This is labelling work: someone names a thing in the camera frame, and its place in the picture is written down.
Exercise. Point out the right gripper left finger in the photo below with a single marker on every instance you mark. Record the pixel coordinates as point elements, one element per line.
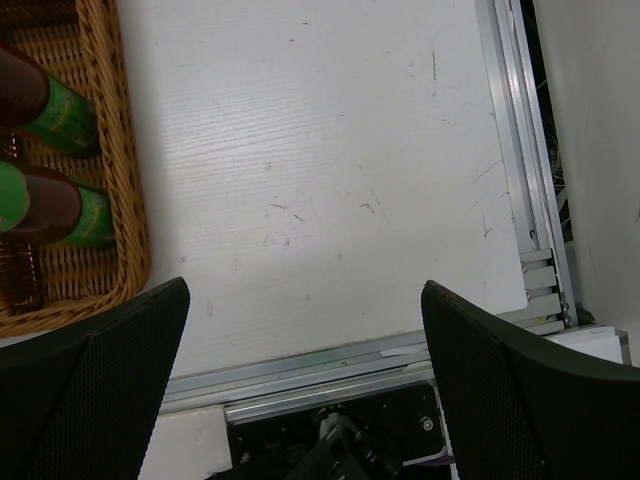
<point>81,401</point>

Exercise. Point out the brown wicker divided basket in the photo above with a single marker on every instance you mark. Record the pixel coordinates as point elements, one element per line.
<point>44,287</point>

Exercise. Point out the yellow-cap sauce bottle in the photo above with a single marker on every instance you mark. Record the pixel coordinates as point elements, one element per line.
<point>40,107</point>
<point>43,206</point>

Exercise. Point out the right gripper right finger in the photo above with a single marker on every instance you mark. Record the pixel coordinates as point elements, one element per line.
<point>519,406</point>

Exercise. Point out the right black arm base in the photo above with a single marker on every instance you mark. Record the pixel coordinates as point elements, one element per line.
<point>395,433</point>

